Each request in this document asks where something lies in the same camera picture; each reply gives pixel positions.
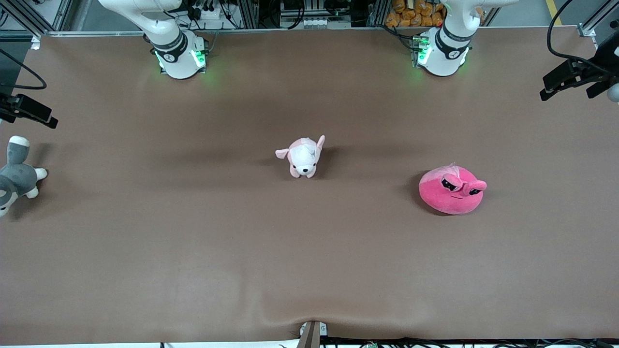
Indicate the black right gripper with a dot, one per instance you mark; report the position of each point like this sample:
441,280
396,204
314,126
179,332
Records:
14,107

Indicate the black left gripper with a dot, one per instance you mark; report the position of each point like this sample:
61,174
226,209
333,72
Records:
601,68

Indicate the round hot pink plush toy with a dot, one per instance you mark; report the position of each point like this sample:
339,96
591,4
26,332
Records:
445,193

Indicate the grey and white plush toy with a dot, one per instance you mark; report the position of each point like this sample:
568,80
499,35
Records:
17,176

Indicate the orange snack bag pile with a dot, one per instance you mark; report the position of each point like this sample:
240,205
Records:
416,14

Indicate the white power strip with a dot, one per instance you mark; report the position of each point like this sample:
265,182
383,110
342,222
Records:
208,12

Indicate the pink and white dog plush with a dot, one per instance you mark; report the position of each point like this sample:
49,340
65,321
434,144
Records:
303,157

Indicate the brown table cloth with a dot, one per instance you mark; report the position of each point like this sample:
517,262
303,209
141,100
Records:
309,266

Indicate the aluminium table frame rail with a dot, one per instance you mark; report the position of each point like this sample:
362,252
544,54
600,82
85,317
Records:
309,30

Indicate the metal table edge bracket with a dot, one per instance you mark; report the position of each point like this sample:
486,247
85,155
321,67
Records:
312,334

